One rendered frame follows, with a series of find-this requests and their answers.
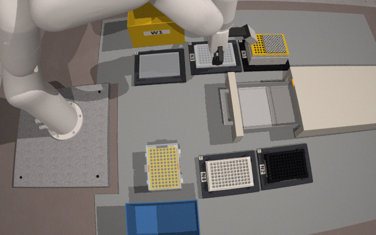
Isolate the blue box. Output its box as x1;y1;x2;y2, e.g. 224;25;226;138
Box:
125;199;200;235

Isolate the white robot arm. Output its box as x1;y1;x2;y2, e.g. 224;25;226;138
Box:
0;0;258;140

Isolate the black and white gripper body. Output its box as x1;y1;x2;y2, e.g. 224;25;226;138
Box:
207;27;231;54

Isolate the yellow bin with label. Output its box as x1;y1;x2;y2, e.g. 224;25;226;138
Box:
127;2;185;48

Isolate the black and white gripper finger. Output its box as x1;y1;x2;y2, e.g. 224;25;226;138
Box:
212;46;224;65

